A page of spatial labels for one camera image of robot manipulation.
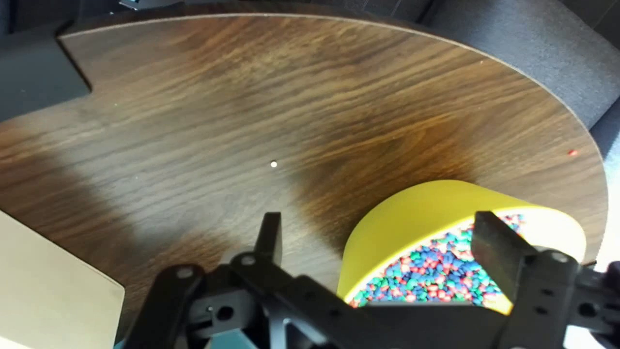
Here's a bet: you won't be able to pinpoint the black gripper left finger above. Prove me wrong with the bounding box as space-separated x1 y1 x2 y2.
122 209 312 349

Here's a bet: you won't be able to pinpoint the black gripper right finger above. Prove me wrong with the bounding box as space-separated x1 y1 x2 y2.
469 209 620 349

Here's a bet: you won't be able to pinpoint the colourful pebbles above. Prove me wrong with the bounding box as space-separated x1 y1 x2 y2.
347 213 527 308

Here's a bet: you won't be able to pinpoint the yellow plastic bowl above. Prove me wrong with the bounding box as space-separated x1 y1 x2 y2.
335 178 589 318

